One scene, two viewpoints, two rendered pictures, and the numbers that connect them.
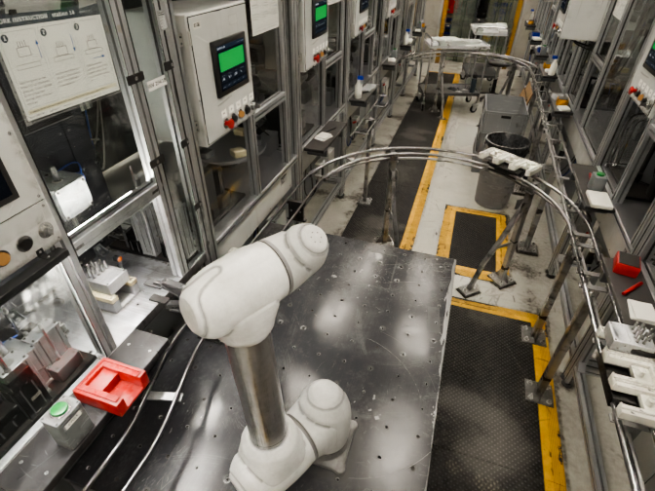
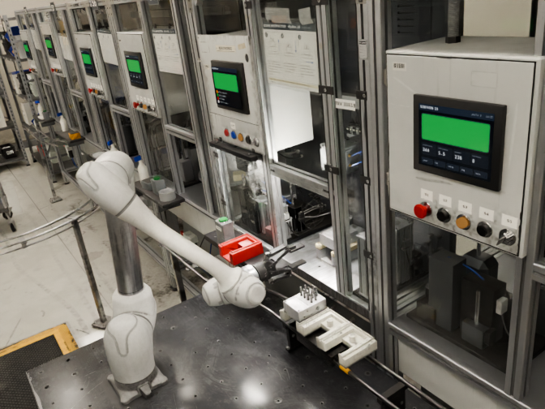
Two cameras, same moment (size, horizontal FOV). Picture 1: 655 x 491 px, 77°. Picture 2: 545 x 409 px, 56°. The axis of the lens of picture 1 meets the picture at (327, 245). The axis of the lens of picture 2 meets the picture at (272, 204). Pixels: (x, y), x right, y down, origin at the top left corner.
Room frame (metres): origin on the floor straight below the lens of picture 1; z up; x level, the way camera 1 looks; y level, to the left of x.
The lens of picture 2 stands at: (2.15, -0.79, 2.00)
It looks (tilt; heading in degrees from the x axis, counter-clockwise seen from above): 23 degrees down; 130
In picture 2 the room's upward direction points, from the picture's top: 7 degrees counter-clockwise
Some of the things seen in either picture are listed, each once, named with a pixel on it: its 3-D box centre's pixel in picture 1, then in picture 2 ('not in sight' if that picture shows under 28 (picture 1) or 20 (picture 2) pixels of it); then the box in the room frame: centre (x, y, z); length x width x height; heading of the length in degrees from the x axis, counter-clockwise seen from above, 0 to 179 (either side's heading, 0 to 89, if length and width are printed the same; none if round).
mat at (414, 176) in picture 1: (423, 126); not in sight; (5.37, -1.25, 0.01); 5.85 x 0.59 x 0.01; 162
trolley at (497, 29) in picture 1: (483, 56); not in sight; (7.29, -2.52, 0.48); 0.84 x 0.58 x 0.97; 170
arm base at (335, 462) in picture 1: (327, 430); (138, 377); (0.73, -0.01, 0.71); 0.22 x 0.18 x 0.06; 162
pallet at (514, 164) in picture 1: (508, 165); not in sight; (2.47, -1.17, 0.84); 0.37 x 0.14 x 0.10; 40
